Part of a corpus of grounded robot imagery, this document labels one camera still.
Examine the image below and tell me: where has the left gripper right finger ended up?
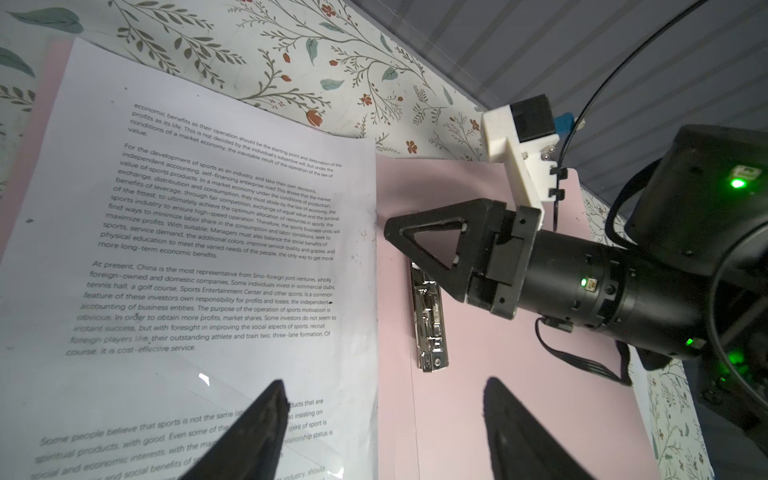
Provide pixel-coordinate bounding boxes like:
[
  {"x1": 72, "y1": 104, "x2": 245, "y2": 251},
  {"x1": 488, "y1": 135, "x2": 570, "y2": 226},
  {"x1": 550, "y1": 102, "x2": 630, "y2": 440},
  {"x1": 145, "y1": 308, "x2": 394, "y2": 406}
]
[{"x1": 483, "y1": 377, "x2": 591, "y2": 480}]

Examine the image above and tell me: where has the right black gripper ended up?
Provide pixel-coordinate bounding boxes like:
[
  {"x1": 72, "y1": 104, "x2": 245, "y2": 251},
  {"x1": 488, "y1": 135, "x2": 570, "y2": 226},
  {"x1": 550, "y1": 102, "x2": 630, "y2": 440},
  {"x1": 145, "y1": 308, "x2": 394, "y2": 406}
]
[{"x1": 384, "y1": 199, "x2": 636, "y2": 330}]

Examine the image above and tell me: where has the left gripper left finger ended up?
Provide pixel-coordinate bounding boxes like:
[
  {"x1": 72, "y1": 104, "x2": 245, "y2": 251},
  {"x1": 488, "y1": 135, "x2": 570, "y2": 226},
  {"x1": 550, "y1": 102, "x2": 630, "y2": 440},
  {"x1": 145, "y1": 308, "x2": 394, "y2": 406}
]
[{"x1": 181, "y1": 380, "x2": 290, "y2": 480}]

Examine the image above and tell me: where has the pink folder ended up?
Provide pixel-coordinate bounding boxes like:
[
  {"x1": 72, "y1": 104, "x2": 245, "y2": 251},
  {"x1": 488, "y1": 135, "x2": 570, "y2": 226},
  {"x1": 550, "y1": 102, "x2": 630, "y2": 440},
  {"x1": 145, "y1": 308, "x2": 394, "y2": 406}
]
[{"x1": 1, "y1": 40, "x2": 657, "y2": 479}]

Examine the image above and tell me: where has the printed paper sheet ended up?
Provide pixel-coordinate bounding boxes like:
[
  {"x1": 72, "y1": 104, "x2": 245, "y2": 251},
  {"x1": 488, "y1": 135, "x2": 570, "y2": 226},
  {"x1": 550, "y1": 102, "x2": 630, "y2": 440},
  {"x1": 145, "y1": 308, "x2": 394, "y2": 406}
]
[{"x1": 1, "y1": 40, "x2": 378, "y2": 479}]

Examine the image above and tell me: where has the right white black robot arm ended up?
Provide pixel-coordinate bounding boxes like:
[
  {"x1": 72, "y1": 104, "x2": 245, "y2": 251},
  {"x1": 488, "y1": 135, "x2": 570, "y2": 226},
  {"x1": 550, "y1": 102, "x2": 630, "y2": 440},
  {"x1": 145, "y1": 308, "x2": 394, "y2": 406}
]
[{"x1": 384, "y1": 125, "x2": 767, "y2": 448}]

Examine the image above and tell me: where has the metal folder clip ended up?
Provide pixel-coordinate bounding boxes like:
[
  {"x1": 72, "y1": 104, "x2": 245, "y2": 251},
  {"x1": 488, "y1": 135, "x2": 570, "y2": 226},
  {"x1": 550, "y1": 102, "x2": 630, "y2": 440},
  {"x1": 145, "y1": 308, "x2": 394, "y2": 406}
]
[{"x1": 410, "y1": 262, "x2": 449, "y2": 372}]

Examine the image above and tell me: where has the floral table mat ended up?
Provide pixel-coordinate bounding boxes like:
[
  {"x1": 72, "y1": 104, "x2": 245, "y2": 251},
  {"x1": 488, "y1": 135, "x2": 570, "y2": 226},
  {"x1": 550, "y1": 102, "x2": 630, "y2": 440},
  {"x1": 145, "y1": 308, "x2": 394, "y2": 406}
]
[{"x1": 0, "y1": 0, "x2": 715, "y2": 480}]

